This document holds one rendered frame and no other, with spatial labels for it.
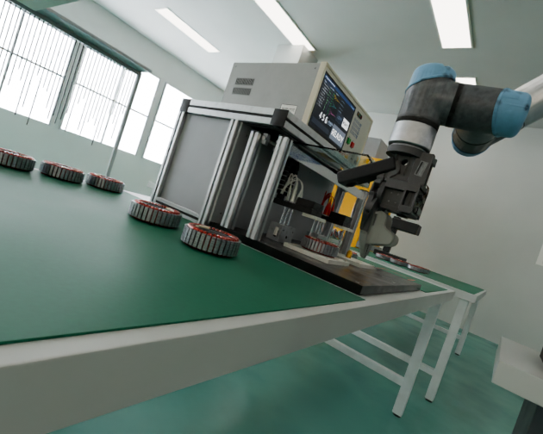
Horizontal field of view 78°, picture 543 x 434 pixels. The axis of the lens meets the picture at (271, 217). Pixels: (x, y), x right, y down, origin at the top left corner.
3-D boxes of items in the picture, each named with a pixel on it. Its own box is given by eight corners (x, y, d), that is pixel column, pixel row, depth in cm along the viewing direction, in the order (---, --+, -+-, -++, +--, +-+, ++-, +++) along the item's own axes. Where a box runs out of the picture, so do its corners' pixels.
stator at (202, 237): (246, 259, 67) (252, 241, 67) (212, 258, 57) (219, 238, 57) (205, 240, 72) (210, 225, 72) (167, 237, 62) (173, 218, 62)
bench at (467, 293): (463, 356, 359) (487, 290, 357) (437, 408, 208) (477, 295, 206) (367, 311, 423) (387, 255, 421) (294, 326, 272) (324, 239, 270)
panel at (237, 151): (315, 244, 150) (336, 180, 149) (210, 221, 96) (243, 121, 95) (312, 243, 150) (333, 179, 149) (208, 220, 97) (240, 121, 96)
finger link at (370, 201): (365, 230, 59) (381, 182, 59) (356, 227, 60) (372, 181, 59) (372, 233, 63) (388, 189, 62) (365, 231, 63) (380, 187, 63)
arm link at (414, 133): (390, 118, 60) (400, 134, 67) (381, 142, 60) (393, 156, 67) (433, 122, 56) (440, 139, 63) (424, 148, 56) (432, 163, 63)
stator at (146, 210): (134, 220, 67) (139, 203, 67) (121, 210, 76) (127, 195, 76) (184, 232, 74) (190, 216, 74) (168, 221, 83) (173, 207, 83)
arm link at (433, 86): (466, 62, 56) (413, 56, 59) (444, 126, 56) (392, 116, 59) (459, 84, 63) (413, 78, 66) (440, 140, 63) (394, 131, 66)
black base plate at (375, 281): (419, 290, 122) (421, 284, 122) (358, 295, 70) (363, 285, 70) (311, 248, 149) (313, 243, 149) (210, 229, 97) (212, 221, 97)
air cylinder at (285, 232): (290, 244, 109) (296, 228, 108) (277, 242, 102) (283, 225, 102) (277, 239, 111) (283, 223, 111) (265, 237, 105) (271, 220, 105)
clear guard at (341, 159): (405, 201, 99) (412, 182, 99) (382, 182, 80) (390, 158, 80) (313, 179, 118) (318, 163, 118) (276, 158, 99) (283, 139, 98)
